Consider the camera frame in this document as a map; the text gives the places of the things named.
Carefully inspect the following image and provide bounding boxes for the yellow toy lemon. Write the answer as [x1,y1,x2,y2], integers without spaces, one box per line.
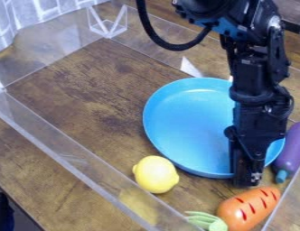
[132,155,181,194]

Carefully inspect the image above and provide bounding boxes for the blue round plate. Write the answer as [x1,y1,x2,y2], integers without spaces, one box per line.
[142,77,287,180]

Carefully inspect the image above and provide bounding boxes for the clear acrylic enclosure wall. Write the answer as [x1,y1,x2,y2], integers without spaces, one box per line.
[0,1,234,231]

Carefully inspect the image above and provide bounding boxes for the purple toy eggplant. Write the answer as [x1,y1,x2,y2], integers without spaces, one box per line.
[275,122,300,183]

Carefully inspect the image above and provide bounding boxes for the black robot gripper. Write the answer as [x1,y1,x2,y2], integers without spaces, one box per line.
[225,91,293,188]

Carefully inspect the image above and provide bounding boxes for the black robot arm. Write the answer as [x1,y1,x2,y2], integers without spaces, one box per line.
[172,0,293,187]

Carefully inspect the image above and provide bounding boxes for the white patterned curtain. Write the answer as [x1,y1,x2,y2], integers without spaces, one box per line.
[0,0,109,51]

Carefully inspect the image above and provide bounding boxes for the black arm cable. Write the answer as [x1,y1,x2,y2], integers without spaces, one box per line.
[134,0,214,51]

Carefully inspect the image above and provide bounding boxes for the orange toy carrot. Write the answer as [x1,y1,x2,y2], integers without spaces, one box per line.
[186,187,281,231]

